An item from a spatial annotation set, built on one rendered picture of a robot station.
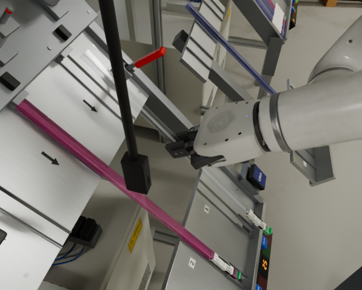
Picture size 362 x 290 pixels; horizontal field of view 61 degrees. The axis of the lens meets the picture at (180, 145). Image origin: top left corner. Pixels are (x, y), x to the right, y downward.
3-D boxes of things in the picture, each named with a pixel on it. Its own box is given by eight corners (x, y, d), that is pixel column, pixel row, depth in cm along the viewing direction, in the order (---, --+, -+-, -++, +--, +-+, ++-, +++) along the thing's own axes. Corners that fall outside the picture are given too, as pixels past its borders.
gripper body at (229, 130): (266, 83, 45) (202, 102, 52) (258, 130, 39) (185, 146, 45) (284, 119, 49) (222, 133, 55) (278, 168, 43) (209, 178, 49)
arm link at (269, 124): (279, 78, 43) (259, 84, 45) (273, 119, 38) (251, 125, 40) (297, 120, 48) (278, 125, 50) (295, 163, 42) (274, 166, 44)
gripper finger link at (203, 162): (239, 138, 45) (220, 126, 50) (199, 172, 44) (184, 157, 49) (243, 143, 45) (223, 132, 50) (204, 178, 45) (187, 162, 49)
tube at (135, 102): (266, 229, 67) (270, 228, 66) (265, 235, 66) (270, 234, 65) (84, 52, 45) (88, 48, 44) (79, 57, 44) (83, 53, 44)
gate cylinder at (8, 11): (7, 22, 31) (15, 8, 29) (3, 25, 30) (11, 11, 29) (2, 17, 30) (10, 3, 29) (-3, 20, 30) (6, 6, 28)
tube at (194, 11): (311, 133, 89) (315, 131, 88) (311, 136, 88) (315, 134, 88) (186, 4, 69) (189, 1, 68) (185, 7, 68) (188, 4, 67)
